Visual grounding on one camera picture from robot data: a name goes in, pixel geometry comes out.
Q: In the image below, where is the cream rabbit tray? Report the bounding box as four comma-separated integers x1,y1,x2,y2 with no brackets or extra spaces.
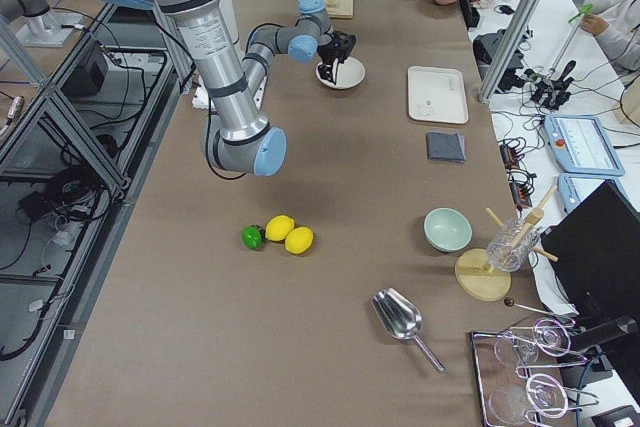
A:
407,66,469,125

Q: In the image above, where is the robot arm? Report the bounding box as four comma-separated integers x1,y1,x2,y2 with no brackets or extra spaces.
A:
1,0,83,48
102,0,356,176

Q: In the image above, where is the wooden cup stand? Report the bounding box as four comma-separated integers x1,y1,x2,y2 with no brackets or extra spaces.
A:
455,185,558,301

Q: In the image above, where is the lower yellow lemon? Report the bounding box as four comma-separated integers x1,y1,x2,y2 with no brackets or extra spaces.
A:
285,226,314,255

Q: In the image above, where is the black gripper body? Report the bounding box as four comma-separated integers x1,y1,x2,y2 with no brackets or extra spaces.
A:
317,31,357,65

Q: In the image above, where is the black glass tray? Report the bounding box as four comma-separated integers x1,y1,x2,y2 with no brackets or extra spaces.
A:
469,319,599,426

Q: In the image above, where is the metal scoop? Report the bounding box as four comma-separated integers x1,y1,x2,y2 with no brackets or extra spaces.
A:
371,287,445,373

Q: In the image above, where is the green bowl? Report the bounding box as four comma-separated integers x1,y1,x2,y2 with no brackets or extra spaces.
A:
423,208,472,253

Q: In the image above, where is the upper yellow lemon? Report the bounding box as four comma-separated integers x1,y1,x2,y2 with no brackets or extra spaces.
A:
265,214,295,242

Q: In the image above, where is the yellow lemon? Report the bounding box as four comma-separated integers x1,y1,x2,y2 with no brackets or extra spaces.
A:
265,214,295,242
285,226,314,255

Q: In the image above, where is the blue teach pendant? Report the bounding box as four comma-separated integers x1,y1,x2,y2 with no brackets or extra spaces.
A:
557,173,605,214
543,114,625,177

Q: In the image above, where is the crystal glass on stand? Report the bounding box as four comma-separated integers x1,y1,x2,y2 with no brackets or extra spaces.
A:
486,218,540,273

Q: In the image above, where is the green lime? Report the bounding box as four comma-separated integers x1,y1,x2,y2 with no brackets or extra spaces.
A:
241,225,265,250

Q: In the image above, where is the cream round plate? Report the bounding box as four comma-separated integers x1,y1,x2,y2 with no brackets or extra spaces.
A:
315,57,366,90

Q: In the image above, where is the grey folded cloth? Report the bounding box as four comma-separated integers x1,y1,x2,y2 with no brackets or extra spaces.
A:
426,131,466,163

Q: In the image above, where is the aluminium frame post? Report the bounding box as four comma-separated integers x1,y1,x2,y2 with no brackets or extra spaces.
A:
478,0,540,105

